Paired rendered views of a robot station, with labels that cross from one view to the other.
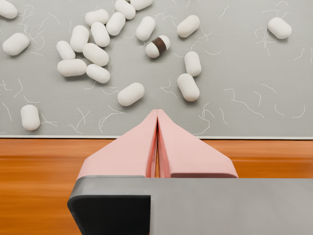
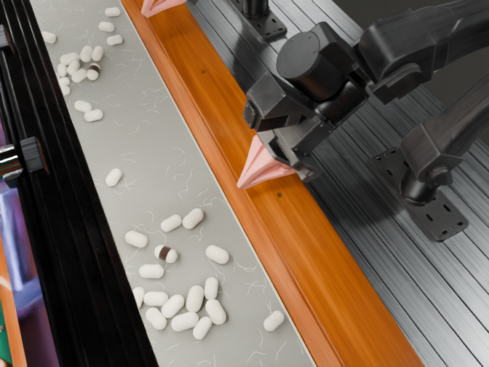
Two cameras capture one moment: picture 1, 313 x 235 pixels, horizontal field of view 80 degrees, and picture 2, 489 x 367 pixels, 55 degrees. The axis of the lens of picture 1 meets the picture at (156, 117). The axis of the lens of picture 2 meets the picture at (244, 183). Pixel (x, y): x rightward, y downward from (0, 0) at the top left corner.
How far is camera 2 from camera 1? 0.56 m
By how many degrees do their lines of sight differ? 42
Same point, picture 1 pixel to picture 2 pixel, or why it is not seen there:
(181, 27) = (142, 239)
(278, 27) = (116, 176)
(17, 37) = not seen: outside the picture
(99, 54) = (196, 288)
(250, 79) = (164, 184)
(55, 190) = (309, 261)
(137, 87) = (212, 247)
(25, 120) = (278, 315)
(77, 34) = (185, 317)
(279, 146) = (210, 154)
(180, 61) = (169, 235)
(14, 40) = not seen: outside the picture
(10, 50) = not seen: outside the picture
